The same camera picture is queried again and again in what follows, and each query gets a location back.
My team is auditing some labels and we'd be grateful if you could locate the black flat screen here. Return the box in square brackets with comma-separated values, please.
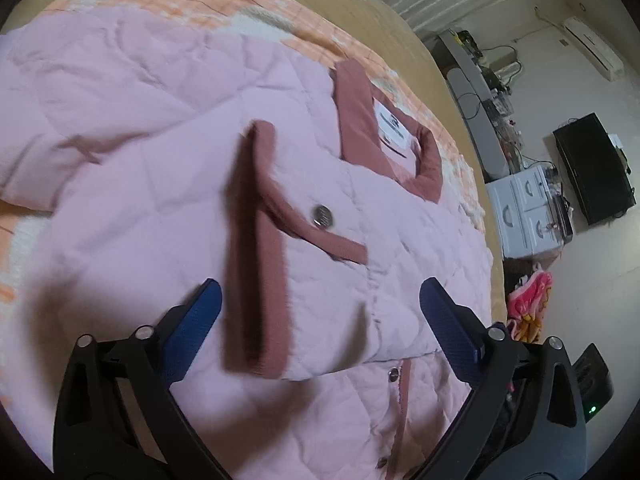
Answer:
[552, 112, 632, 226]

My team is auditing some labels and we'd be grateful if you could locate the white air conditioner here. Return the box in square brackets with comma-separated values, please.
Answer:
[560, 16, 626, 81]

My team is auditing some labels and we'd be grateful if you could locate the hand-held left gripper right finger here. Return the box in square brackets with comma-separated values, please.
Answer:
[419, 276, 588, 480]

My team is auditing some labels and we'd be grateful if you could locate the white drawer cabinet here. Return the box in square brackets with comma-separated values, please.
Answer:
[486, 167, 576, 258]

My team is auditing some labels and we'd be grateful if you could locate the orange and white checked blanket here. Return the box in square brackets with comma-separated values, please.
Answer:
[0, 0, 488, 311]

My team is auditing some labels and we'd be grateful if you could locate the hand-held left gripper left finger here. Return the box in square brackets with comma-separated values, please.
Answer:
[52, 279, 231, 480]

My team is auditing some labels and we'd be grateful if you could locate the grey desk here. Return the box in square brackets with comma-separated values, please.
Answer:
[437, 27, 516, 181]

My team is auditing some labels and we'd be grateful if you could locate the pink quilted jacket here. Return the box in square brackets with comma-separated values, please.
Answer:
[0, 10, 493, 480]

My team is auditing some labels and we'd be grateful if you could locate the pink and yellow cloth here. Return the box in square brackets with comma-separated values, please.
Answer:
[506, 265, 553, 343]

